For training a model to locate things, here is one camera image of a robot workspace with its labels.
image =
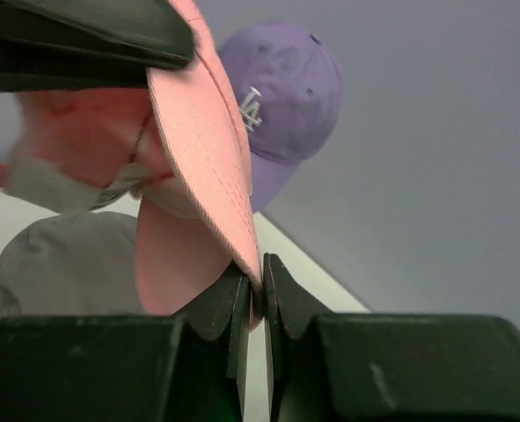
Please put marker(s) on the purple baseball cap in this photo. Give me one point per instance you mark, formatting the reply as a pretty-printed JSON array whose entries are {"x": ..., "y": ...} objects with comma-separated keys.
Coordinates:
[{"x": 289, "y": 90}]

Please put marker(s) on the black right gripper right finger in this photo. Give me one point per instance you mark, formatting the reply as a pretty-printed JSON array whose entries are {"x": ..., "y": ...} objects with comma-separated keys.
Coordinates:
[{"x": 334, "y": 366}]

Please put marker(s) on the pink baseball cap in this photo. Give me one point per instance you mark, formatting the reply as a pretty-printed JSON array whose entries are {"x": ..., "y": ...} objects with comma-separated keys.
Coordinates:
[{"x": 178, "y": 143}]

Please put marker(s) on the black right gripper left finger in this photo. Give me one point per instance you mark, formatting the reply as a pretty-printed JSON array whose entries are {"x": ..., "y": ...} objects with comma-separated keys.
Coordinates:
[{"x": 187, "y": 367}]

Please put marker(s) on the grey bucket hat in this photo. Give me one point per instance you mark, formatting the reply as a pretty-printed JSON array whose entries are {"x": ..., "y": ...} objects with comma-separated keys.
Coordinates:
[{"x": 71, "y": 265}]

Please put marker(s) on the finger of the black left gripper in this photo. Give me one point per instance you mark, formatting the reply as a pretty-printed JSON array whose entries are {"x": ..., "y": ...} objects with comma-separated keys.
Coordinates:
[{"x": 75, "y": 45}]

